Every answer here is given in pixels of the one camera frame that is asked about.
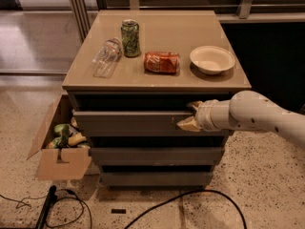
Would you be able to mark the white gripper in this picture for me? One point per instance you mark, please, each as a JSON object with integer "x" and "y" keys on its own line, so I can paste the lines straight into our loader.
{"x": 203, "y": 117}

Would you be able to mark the grey top drawer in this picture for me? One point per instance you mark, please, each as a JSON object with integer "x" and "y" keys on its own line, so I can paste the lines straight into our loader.
{"x": 145, "y": 123}

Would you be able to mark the grey drawer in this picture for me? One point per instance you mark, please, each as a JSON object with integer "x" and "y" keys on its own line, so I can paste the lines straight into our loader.
{"x": 156, "y": 179}
{"x": 145, "y": 123}
{"x": 156, "y": 156}

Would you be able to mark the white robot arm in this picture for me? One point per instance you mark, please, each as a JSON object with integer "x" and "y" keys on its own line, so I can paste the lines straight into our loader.
{"x": 246, "y": 111}

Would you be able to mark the grey middle drawer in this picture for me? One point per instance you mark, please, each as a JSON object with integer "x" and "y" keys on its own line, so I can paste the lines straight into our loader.
{"x": 156, "y": 156}

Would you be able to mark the grey drawer cabinet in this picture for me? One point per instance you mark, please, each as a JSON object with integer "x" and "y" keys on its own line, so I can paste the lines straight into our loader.
{"x": 132, "y": 89}

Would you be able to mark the grey bottom drawer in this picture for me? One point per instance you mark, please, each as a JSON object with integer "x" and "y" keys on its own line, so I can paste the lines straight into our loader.
{"x": 156, "y": 179}

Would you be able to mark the white bowl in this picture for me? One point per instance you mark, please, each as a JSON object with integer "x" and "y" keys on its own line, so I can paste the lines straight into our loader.
{"x": 212, "y": 60}

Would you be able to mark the orange soda can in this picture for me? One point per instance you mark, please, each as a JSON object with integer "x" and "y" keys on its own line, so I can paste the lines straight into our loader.
{"x": 162, "y": 62}

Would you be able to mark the clear plastic bottle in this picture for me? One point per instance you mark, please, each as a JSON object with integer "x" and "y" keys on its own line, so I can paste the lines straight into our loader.
{"x": 106, "y": 60}

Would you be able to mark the green drink can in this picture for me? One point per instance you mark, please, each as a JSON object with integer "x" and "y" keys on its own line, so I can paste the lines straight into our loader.
{"x": 130, "y": 38}

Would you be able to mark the snack bags in box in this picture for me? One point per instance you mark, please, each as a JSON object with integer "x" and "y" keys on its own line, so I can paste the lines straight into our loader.
{"x": 67, "y": 135}

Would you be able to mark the cardboard box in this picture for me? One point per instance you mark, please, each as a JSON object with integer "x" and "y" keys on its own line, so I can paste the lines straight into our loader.
{"x": 56, "y": 164}

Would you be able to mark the black bar on floor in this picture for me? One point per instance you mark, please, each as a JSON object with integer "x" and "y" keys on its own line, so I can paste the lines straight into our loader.
{"x": 49, "y": 201}

